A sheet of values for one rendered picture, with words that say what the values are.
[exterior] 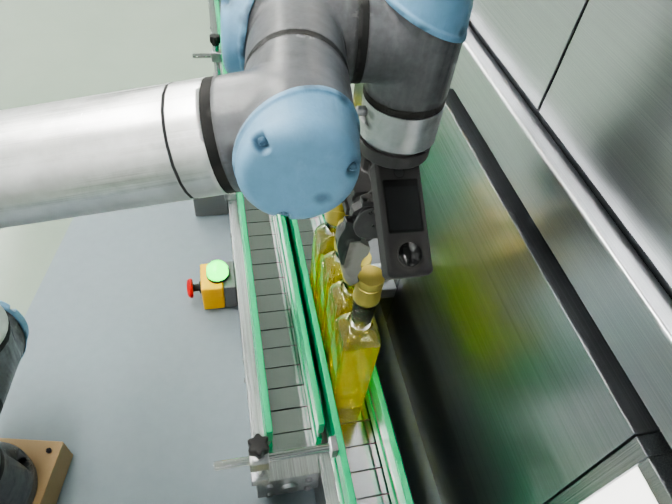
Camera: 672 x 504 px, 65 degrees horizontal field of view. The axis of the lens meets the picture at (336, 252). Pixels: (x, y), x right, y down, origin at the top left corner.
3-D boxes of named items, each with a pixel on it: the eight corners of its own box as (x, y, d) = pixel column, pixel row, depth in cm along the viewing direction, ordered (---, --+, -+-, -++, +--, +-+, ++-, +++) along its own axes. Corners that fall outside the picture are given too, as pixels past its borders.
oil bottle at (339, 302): (357, 374, 90) (377, 301, 74) (325, 379, 89) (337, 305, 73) (350, 346, 93) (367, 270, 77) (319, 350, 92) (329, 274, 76)
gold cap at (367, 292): (383, 306, 66) (389, 285, 63) (355, 309, 66) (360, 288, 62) (376, 284, 69) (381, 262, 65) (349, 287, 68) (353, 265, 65)
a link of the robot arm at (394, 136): (457, 119, 46) (367, 122, 44) (444, 160, 49) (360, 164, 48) (430, 72, 51) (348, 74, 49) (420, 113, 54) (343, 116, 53)
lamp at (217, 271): (229, 282, 107) (229, 273, 105) (207, 284, 106) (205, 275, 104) (228, 265, 110) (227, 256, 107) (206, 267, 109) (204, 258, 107)
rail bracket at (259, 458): (334, 473, 78) (342, 441, 69) (218, 494, 75) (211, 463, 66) (330, 453, 80) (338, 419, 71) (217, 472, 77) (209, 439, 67)
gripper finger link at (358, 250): (344, 255, 69) (365, 203, 62) (354, 291, 65) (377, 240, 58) (321, 254, 68) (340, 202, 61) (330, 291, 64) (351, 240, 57)
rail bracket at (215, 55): (223, 86, 144) (220, 39, 133) (196, 87, 142) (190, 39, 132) (222, 78, 146) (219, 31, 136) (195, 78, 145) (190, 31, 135)
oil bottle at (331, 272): (350, 345, 93) (366, 269, 77) (318, 349, 92) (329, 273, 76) (343, 319, 97) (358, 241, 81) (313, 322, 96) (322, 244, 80)
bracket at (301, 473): (318, 491, 83) (321, 476, 78) (258, 502, 81) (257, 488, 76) (314, 468, 85) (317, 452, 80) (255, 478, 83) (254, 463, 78)
